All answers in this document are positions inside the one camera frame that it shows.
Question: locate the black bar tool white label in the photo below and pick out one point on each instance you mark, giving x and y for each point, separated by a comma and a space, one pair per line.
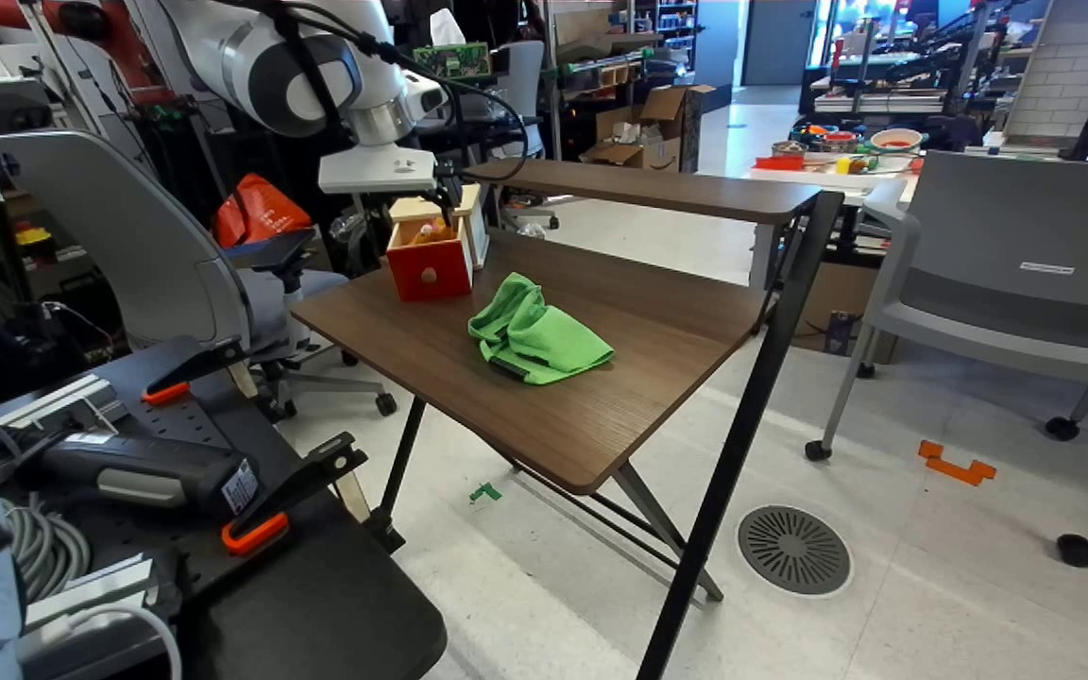
179, 475

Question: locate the gray chair with casters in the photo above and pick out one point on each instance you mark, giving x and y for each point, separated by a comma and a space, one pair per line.
1021, 249

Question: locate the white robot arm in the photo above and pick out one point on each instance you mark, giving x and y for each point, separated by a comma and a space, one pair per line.
304, 62

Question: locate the orange floor tape mark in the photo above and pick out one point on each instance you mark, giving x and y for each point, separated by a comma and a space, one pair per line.
952, 465

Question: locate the gray office chair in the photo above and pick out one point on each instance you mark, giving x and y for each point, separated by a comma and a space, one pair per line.
130, 240

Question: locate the orange bag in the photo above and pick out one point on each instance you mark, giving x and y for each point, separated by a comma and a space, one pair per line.
261, 214

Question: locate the aluminium extrusion rail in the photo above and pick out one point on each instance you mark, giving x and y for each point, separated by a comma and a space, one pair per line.
92, 586

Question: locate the red wooden drawer box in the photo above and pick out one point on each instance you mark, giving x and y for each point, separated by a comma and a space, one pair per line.
433, 268

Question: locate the black pegboard cart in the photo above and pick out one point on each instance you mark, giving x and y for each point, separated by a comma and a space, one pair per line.
320, 618

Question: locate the wooden table black legs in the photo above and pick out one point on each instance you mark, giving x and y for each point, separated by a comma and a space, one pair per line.
596, 402

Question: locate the tan stuffed animal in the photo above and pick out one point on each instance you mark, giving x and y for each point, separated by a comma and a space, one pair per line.
418, 237

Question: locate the green microfibre cloth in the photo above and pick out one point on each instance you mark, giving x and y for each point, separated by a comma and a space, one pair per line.
529, 341

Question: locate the round metal floor drain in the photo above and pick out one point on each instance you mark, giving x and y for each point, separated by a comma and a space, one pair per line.
795, 550

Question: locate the brown cardboard box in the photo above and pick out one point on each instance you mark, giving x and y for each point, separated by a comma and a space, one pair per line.
644, 135

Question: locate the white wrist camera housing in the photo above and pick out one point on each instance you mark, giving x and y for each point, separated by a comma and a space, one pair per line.
375, 170

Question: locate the white table with toys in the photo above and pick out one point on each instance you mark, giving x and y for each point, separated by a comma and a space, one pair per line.
846, 175

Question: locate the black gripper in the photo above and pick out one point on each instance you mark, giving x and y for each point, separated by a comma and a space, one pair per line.
448, 181

